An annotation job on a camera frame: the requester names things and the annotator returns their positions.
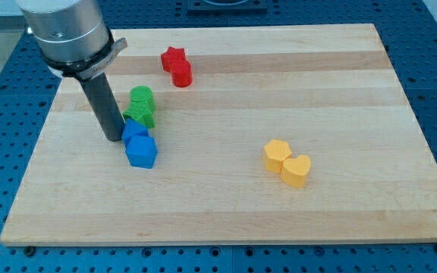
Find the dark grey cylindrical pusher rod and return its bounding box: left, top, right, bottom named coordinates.
left=80, top=74, right=124, bottom=142

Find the green star block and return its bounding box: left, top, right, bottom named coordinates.
left=122, top=102, right=155, bottom=129

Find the light wooden board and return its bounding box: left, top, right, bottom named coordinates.
left=0, top=24, right=437, bottom=246

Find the yellow hexagon block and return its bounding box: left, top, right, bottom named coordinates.
left=263, top=139, right=291, bottom=174

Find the red cylinder block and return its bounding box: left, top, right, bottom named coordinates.
left=170, top=59, right=193, bottom=87

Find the yellow heart block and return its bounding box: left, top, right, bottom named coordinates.
left=280, top=155, right=311, bottom=188

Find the red star block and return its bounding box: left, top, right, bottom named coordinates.
left=160, top=46, right=186, bottom=72

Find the green cylinder block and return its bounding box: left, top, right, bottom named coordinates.
left=130, top=86, right=156, bottom=112

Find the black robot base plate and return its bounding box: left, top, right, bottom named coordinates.
left=186, top=0, right=269, bottom=13

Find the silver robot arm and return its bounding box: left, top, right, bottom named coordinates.
left=16, top=0, right=127, bottom=80

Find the blue cube block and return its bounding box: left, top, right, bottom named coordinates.
left=121, top=118, right=149, bottom=146

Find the blue pentagon block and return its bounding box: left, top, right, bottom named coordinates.
left=125, top=135, right=158, bottom=169

